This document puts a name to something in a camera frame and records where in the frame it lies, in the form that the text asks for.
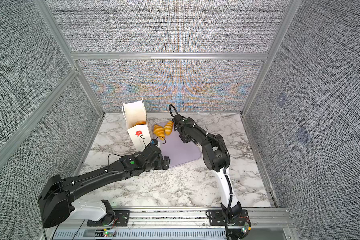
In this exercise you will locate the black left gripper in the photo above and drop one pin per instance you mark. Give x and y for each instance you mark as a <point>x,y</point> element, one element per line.
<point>167,161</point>

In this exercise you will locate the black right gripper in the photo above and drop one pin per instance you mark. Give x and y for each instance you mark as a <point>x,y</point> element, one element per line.
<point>184,140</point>

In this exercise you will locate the ring shaped braided bread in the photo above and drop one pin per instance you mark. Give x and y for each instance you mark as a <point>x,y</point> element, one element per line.
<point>141,123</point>

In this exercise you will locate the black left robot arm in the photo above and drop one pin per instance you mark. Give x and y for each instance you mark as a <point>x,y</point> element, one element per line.
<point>59,200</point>

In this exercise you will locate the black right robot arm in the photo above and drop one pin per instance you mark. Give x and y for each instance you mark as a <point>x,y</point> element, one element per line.
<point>216,158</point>

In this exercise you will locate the small golden bread roll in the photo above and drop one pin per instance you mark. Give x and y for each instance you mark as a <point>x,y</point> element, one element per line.
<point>168,127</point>

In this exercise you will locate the lilac plastic tray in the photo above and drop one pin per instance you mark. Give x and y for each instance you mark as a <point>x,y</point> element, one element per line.
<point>178,152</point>

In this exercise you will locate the striped croissant far left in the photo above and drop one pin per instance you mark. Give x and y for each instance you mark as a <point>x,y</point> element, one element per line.
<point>159,131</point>

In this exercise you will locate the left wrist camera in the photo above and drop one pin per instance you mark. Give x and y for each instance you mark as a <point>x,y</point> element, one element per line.
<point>154,142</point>

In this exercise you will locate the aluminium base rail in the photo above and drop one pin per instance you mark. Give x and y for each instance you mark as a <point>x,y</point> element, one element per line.
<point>154,223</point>

